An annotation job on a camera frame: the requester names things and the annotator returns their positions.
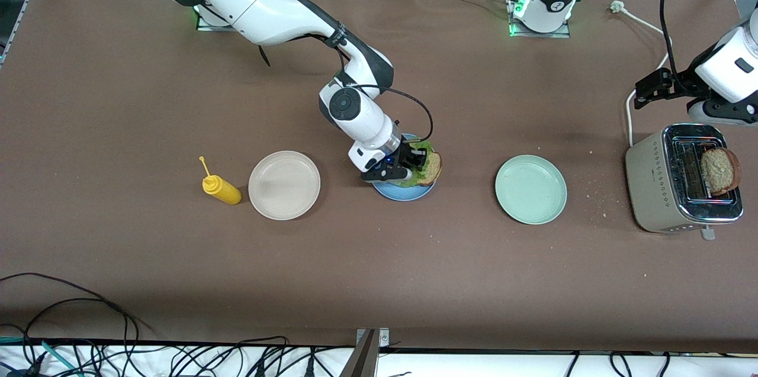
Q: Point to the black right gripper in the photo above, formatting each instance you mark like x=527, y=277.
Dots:
x=410, y=156

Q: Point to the blue plate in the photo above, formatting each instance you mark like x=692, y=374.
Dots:
x=402, y=193

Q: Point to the brown bread slice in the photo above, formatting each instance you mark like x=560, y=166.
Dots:
x=719, y=171
x=434, y=168

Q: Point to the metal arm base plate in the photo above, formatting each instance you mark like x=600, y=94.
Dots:
x=559, y=34
x=213, y=28

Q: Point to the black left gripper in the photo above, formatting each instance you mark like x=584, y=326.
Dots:
x=677, y=81

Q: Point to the green lettuce leaf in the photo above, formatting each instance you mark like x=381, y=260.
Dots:
x=414, y=180

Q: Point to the cream plate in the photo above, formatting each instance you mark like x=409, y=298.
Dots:
x=284, y=185

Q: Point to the pale green plate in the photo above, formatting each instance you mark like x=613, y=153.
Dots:
x=530, y=189

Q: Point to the aluminium camera post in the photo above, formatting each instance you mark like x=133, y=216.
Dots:
x=362, y=362

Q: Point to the beige chrome toaster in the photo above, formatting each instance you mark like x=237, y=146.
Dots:
x=648, y=187

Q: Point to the yellow squeeze bottle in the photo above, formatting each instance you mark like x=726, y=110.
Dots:
x=222, y=189

